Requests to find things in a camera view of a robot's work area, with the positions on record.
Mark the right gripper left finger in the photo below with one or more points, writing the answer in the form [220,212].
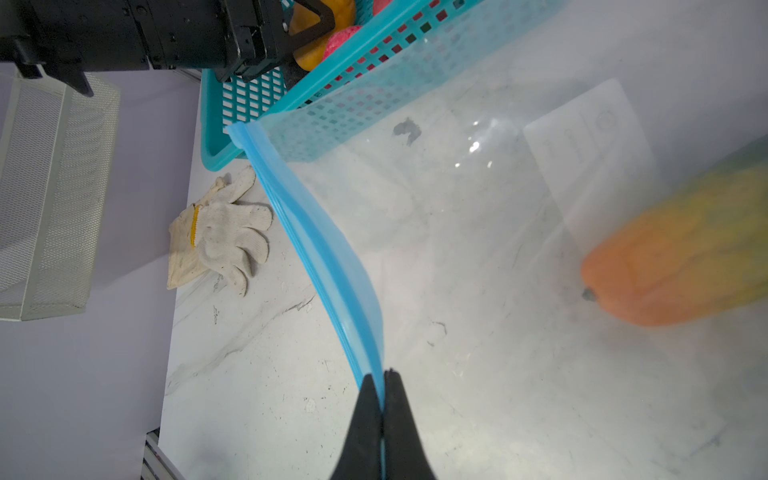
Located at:
[361,454]

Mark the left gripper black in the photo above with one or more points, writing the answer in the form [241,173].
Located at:
[66,40]

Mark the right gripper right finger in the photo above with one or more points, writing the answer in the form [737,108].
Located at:
[404,456]

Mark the teal plastic basket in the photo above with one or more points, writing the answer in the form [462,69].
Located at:
[397,55]

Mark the clear zip bag blue zipper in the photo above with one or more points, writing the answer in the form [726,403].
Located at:
[446,241]

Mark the green yellow papaya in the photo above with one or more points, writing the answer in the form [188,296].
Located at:
[700,252]

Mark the pink red dragon fruit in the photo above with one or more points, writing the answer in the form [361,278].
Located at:
[337,39]

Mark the white mesh two-tier shelf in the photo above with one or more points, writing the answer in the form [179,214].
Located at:
[57,148]

